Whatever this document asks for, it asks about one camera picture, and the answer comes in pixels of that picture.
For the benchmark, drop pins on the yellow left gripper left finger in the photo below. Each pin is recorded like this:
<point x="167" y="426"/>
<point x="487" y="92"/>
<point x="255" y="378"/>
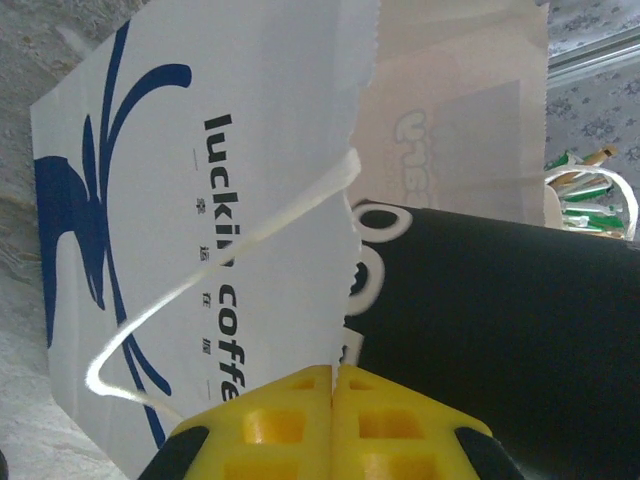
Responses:
<point x="275" y="440"/>

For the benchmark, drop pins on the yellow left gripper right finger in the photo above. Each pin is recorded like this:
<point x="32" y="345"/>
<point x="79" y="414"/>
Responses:
<point x="400" y="440"/>

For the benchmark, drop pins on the black paper coffee cup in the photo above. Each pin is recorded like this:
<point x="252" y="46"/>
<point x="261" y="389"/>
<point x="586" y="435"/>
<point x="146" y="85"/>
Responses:
<point x="500" y="325"/>

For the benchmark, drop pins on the white paper carrier bag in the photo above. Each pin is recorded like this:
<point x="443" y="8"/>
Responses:
<point x="250" y="75"/>

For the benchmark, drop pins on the green white wrapped straw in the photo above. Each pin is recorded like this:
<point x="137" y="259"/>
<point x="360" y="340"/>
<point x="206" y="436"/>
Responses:
<point x="600" y="220"/>
<point x="585" y="196"/>
<point x="567" y="161"/>

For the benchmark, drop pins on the wooden stirrer stick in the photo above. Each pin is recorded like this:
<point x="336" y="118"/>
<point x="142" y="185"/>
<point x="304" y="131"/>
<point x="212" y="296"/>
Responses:
<point x="600" y="156"/>

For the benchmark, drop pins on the aluminium frame rail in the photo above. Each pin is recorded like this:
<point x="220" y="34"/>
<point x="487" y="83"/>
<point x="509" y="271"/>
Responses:
<point x="595" y="57"/>

